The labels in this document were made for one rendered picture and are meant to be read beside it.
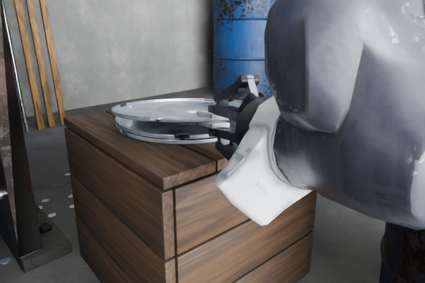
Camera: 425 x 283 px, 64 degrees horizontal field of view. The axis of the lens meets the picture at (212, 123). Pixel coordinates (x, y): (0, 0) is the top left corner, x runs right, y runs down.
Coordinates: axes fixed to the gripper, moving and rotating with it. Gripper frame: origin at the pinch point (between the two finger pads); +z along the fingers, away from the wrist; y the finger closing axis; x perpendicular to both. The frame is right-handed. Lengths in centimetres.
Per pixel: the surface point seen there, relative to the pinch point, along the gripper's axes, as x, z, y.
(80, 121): 19.8, 25.2, -1.4
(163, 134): 6.7, 5.5, -2.7
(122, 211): 13.9, 7.0, -15.4
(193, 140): 2.1, 3.6, -3.8
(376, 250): -47, 12, -37
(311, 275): -26.8, 10.5, -37.7
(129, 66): -14, 208, 22
